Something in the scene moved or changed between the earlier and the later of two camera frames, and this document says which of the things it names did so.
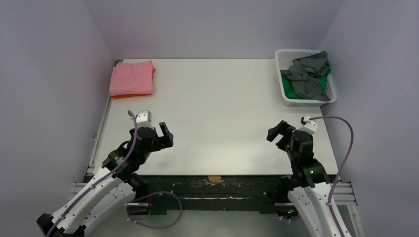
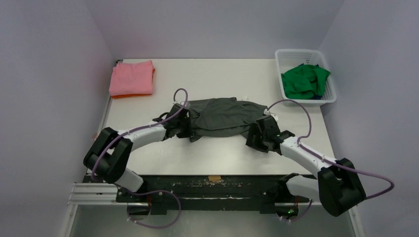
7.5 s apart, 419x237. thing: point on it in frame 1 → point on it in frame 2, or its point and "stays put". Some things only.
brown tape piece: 214,177 stays put
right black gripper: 283,138 → 257,135
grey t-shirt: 305,74 → 223,117
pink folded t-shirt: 127,78 stays put
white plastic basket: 284,58 stays put
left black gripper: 162,141 → 188,133
